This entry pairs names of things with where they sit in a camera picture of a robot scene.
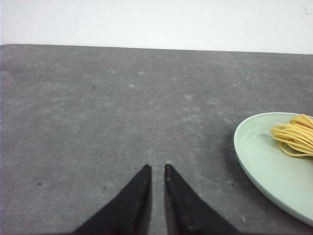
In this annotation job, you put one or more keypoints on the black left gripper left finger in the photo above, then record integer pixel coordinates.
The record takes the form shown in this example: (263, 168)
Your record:
(128, 213)

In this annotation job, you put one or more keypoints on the yellow vermicelli bundle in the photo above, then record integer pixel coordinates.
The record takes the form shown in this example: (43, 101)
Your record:
(296, 137)

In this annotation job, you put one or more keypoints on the light green plate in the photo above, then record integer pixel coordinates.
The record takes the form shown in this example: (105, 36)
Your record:
(284, 180)

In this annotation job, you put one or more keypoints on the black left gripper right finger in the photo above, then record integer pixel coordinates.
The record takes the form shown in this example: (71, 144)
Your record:
(186, 213)

